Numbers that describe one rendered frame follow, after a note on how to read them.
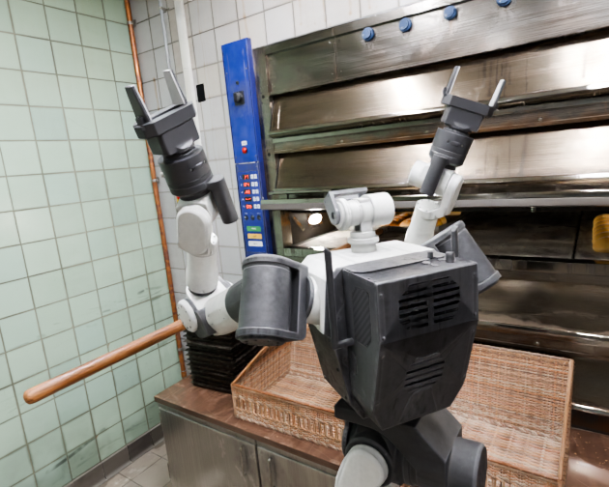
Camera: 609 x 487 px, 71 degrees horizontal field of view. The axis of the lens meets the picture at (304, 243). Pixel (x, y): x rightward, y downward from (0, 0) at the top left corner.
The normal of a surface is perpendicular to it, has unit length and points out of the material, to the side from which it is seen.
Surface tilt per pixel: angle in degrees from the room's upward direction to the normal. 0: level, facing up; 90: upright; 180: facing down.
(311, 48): 90
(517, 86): 70
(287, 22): 90
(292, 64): 90
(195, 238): 113
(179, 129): 97
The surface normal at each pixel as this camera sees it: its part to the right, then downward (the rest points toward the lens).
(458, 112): -0.15, 0.32
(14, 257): 0.83, 0.04
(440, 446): 0.53, -0.67
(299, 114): -0.54, -0.14
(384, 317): 0.39, 0.15
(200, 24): -0.55, 0.21
